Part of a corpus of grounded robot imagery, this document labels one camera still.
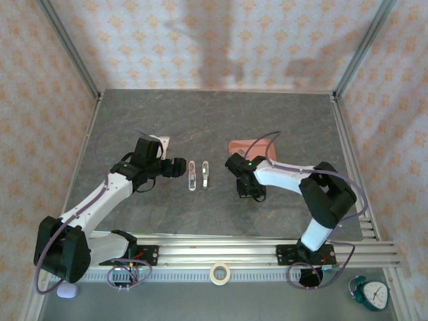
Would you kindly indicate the pink plastic tray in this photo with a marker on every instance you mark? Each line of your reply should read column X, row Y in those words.
column 237, row 146

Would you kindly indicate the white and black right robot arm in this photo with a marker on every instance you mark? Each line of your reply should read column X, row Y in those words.
column 277, row 175

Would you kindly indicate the masking tape roll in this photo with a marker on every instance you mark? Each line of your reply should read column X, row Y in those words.
column 212, row 274

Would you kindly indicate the green alarm clock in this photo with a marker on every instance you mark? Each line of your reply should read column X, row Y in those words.
column 374, row 294

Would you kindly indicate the aluminium mounting rail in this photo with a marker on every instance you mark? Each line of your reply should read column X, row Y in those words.
column 217, row 250

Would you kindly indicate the aluminium side rail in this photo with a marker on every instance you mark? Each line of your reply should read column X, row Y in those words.
column 80, row 160
column 348, row 150

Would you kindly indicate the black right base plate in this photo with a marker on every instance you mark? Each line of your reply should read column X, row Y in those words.
column 284, row 254

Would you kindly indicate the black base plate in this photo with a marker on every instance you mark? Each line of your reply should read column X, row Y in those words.
column 150, row 254
column 284, row 254

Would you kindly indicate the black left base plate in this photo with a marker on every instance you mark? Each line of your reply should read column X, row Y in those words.
column 150, row 254

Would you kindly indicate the aluminium frame post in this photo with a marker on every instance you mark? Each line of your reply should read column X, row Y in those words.
column 363, row 50
column 72, row 50

